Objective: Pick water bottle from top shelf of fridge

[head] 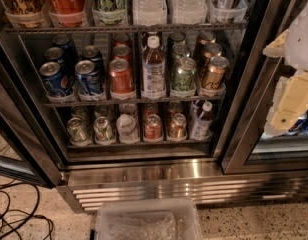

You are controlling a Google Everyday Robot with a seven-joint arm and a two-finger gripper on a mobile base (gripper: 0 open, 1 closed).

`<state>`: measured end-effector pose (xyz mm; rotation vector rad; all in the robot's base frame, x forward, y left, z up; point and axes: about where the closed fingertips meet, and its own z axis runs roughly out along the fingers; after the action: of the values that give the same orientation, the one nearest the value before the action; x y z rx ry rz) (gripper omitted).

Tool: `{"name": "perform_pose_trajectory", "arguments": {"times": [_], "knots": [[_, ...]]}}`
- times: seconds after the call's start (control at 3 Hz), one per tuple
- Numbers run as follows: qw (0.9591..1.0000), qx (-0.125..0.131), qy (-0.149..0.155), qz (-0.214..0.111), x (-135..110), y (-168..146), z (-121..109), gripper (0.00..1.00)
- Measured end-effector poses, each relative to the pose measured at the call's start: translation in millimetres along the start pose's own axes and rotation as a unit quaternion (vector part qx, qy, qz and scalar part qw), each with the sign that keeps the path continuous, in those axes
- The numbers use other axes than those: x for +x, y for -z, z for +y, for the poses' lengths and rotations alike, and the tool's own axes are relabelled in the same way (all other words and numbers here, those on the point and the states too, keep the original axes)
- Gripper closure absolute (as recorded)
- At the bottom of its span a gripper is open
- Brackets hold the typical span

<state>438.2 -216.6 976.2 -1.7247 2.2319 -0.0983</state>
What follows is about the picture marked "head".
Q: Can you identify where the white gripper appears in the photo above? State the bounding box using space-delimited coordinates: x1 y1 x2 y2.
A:
263 4 308 136

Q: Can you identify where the clear water bottle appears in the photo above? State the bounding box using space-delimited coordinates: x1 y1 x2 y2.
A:
167 0 207 25
132 0 167 26

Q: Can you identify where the right glass fridge door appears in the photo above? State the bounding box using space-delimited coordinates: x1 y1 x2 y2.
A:
221 0 308 174

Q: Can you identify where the silver can top shelf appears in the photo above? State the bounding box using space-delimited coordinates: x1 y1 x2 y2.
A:
211 0 246 23

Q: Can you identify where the bottom white cap bottle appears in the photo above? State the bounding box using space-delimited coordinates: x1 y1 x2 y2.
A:
190 100 213 140

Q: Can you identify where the white cap drink bottle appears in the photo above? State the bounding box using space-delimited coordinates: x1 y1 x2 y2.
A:
142 35 166 100

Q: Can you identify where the open fridge door left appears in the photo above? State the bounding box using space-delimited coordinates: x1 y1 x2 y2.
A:
0 44 62 188

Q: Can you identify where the blue pepsi can right compartment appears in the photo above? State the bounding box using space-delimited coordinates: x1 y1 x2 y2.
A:
287 113 307 135

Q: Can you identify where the front bronze soda can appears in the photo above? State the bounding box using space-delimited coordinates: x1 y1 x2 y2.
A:
199 56 229 97

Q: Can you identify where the bronze soda can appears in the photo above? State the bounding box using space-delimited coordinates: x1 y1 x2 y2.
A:
199 43 222 77
199 56 229 97

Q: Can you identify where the middle bronze soda can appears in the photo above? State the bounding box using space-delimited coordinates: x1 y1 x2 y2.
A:
199 43 222 77

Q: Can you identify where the front green soda can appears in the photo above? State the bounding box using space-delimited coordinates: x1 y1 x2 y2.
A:
171 57 196 98

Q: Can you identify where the bottom red can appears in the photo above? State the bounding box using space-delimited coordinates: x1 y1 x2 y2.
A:
144 114 163 142

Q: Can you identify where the front red soda can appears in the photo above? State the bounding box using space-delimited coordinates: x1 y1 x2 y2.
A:
109 59 136 100

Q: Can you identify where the red soda can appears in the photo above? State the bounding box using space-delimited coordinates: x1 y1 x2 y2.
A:
112 45 132 63
109 59 136 100

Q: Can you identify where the middle red soda can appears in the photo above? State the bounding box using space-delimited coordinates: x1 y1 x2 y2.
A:
112 45 132 63

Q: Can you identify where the bottom white can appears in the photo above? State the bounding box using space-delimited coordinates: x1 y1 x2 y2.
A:
116 114 139 144

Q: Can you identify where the blue pepsi can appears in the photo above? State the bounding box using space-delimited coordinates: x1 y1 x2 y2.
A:
75 60 105 101
81 45 105 71
44 47 72 72
39 62 74 103
53 34 79 63

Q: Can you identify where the rear blue pepsi can left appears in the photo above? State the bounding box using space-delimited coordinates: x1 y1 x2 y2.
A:
53 34 79 63

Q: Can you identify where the clear plastic bin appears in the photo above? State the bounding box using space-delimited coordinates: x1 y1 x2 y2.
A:
94 198 203 240

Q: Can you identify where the red coca-cola can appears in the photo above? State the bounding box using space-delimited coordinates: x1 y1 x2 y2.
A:
49 0 85 27

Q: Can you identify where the middle blue pepsi can left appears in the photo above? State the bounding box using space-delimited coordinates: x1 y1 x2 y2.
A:
44 47 72 72

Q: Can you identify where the front left blue pepsi can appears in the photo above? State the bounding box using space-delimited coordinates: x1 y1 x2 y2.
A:
39 62 74 103

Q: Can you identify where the black cable on floor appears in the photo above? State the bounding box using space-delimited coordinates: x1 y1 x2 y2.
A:
0 174 55 240

